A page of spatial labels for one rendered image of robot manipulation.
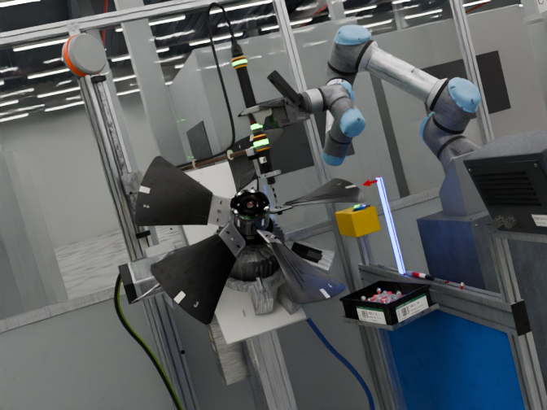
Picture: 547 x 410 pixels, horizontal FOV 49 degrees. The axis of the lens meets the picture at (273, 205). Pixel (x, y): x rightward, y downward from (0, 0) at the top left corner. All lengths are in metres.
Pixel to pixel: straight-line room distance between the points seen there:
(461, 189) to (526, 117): 4.24
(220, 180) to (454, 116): 0.84
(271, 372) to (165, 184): 0.69
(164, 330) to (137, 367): 0.25
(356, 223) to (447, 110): 0.50
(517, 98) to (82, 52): 4.58
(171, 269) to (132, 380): 0.99
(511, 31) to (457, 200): 4.34
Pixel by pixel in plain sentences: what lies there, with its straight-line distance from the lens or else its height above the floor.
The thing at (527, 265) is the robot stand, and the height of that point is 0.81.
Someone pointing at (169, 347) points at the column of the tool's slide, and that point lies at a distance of 2.41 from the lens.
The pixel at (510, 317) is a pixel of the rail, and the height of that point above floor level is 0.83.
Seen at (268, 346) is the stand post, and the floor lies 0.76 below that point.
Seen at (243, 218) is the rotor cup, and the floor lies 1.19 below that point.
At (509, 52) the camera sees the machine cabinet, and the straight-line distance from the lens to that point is 6.20.
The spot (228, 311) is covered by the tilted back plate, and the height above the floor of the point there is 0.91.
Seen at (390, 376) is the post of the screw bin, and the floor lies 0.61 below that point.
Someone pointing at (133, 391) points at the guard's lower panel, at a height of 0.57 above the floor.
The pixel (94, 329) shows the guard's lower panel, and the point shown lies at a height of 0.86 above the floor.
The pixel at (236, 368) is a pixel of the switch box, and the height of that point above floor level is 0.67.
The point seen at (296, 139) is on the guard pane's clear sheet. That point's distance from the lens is 2.63.
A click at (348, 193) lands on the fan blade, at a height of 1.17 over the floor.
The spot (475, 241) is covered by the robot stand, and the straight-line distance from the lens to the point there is 1.93.
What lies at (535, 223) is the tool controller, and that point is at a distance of 1.36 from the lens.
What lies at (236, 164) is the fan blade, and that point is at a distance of 2.00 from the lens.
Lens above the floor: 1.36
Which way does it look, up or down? 5 degrees down
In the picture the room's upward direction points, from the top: 15 degrees counter-clockwise
